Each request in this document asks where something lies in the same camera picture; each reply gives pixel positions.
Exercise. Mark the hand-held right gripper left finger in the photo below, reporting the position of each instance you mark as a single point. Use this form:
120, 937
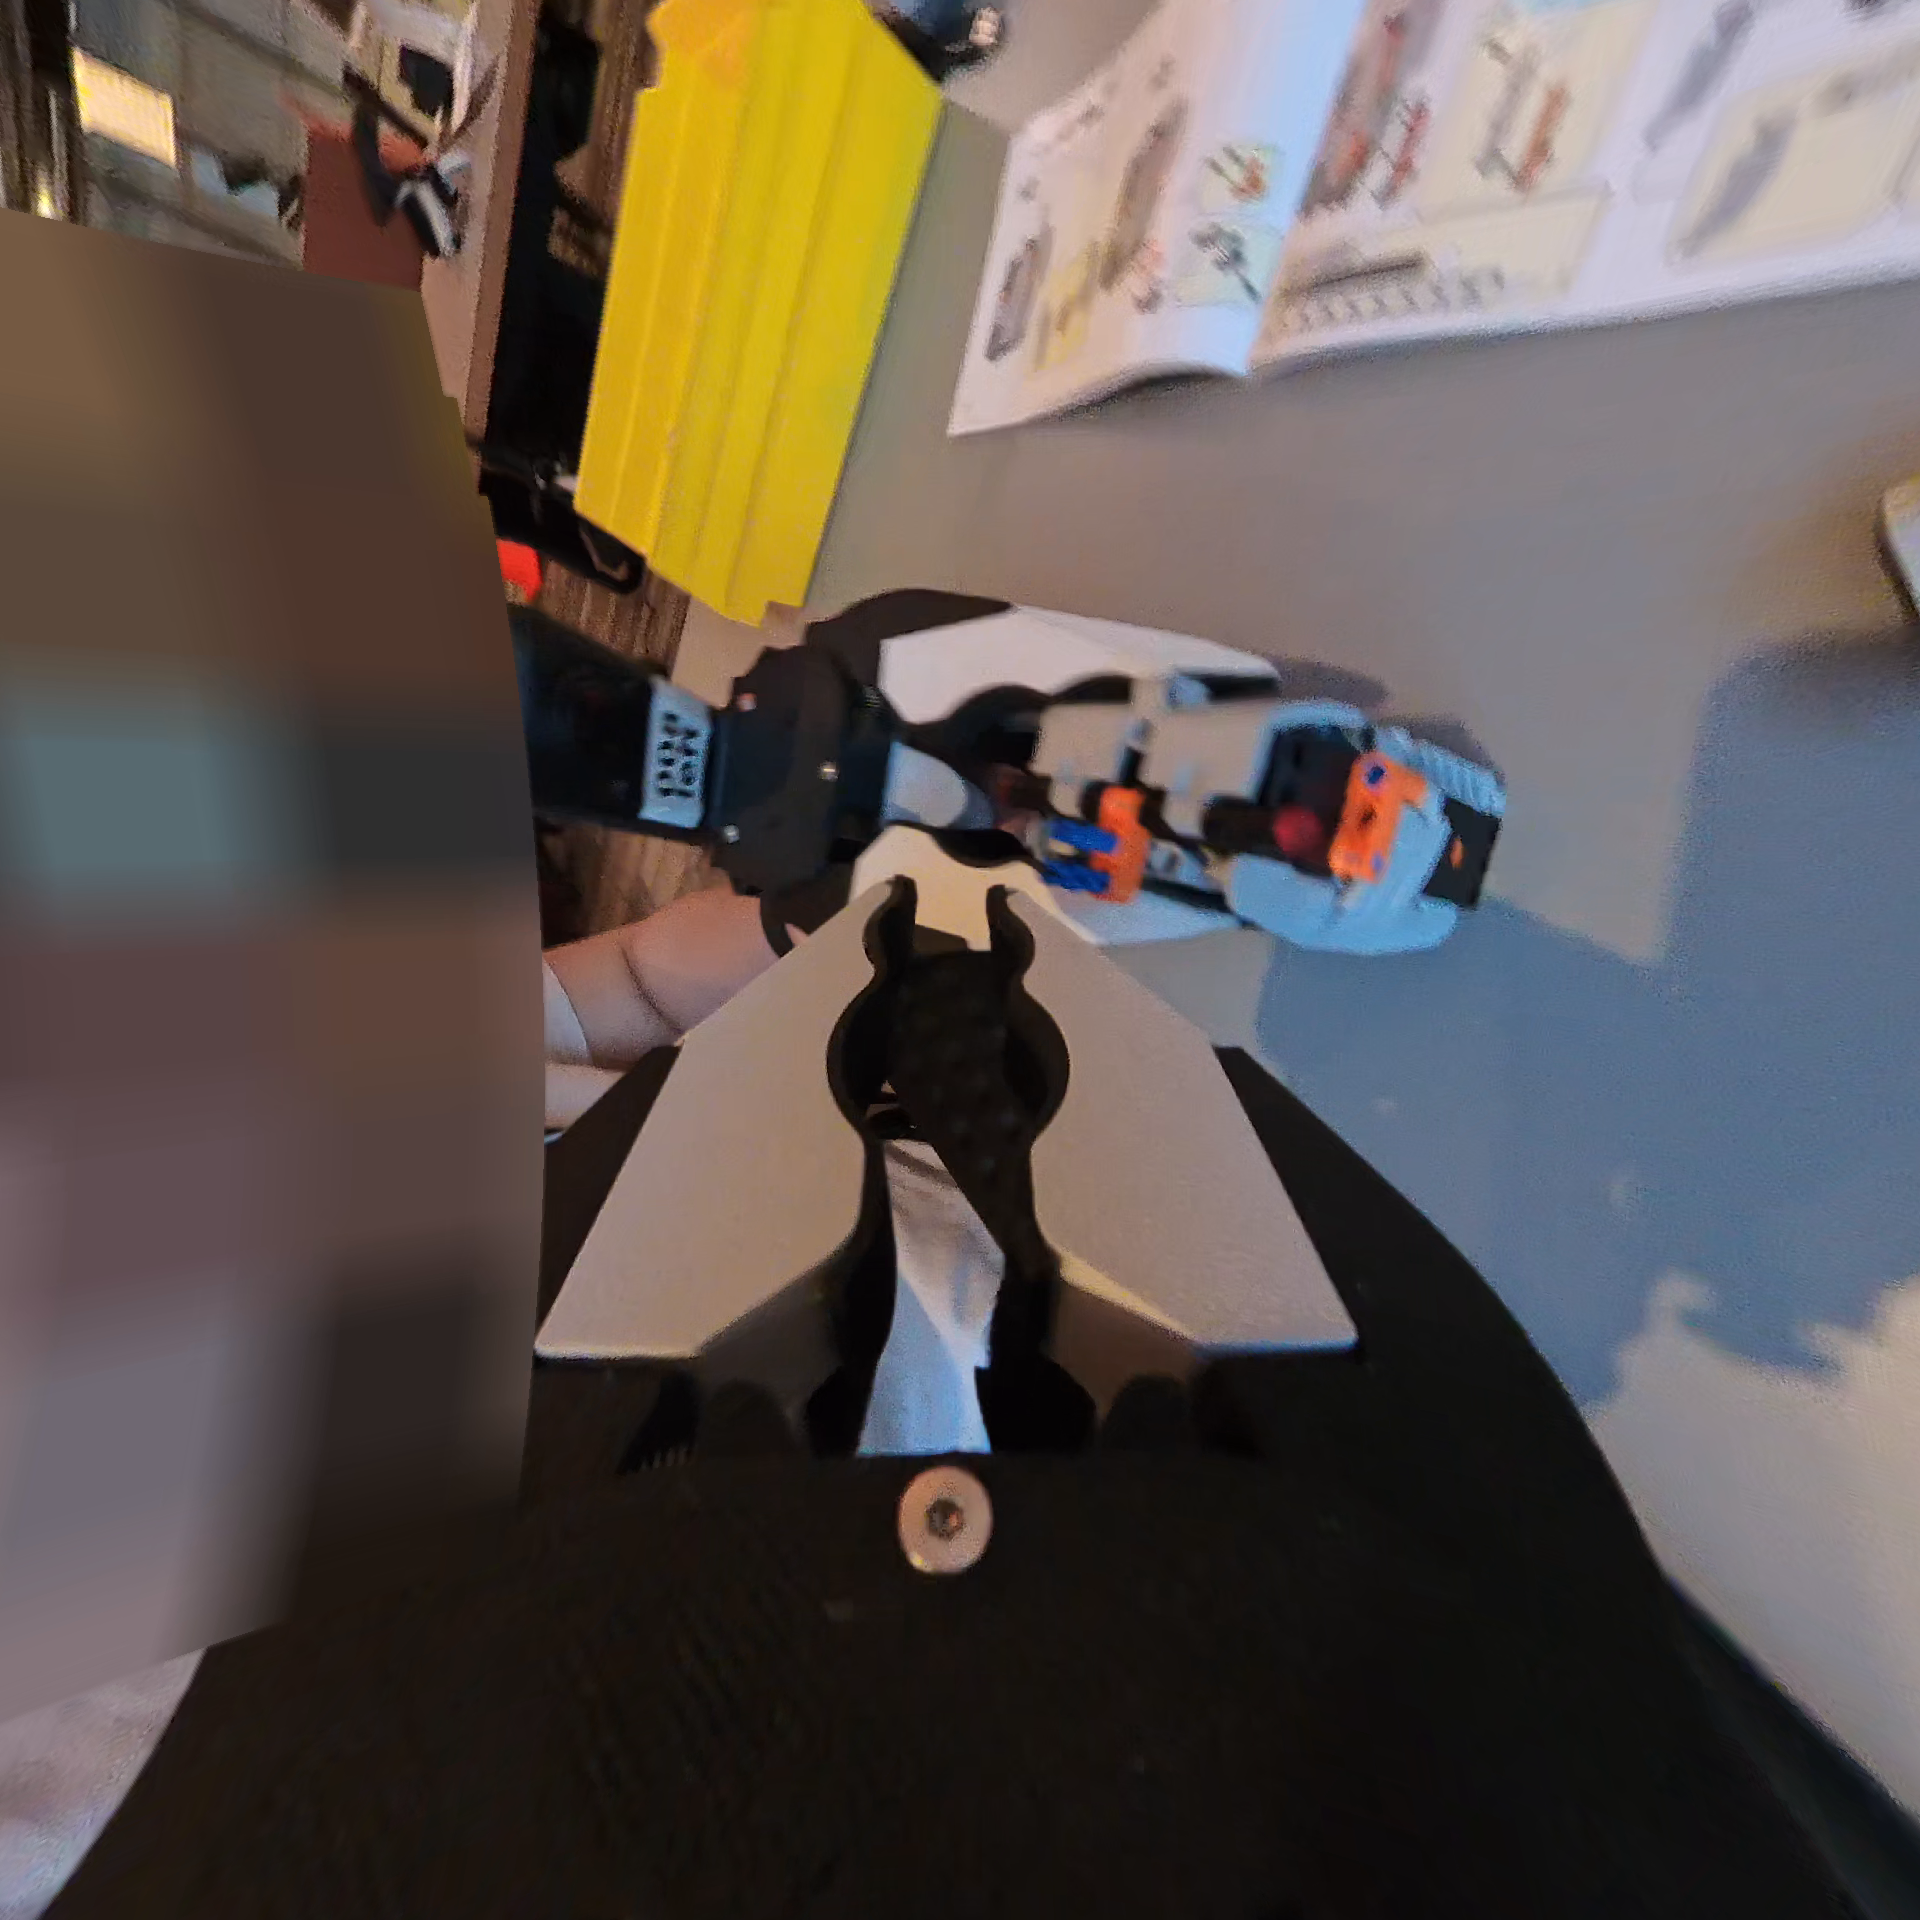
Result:
704, 1201

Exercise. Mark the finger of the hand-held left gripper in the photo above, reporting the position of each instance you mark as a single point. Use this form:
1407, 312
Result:
1050, 647
960, 859

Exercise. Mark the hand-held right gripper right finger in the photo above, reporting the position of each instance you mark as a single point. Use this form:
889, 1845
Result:
1184, 1201

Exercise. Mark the grey building block model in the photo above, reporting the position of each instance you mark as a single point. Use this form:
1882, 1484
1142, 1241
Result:
1349, 840

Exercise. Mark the white instruction booklet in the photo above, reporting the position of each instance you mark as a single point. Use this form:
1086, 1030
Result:
1425, 150

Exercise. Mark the person's white shirt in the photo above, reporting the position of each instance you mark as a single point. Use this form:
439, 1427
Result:
930, 1350

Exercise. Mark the yellow plastic bin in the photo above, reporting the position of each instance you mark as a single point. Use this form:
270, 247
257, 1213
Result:
750, 300

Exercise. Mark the grey battery hub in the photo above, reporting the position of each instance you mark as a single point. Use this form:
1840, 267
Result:
930, 24

